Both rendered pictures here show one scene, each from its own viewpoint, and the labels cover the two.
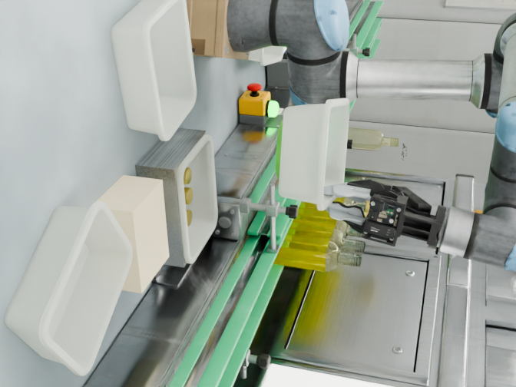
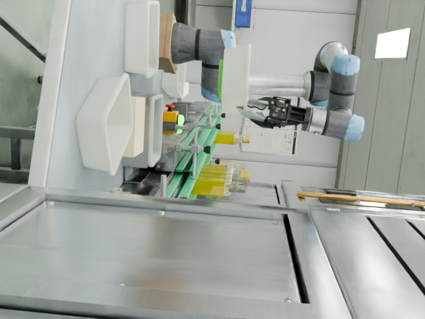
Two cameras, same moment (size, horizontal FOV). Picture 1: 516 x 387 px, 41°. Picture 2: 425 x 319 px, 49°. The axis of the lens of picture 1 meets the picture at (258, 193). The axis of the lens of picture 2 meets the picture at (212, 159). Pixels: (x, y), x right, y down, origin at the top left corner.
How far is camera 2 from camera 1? 0.64 m
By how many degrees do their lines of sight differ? 22
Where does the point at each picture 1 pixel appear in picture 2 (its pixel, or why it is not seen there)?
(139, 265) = (134, 137)
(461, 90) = (298, 87)
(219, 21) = (167, 38)
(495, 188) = (333, 101)
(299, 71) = (209, 73)
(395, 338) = not seen: hidden behind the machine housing
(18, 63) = not seen: outside the picture
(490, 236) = (336, 116)
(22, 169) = (91, 38)
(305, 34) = (215, 49)
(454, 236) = (318, 118)
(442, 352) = not seen: hidden behind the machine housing
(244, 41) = (179, 54)
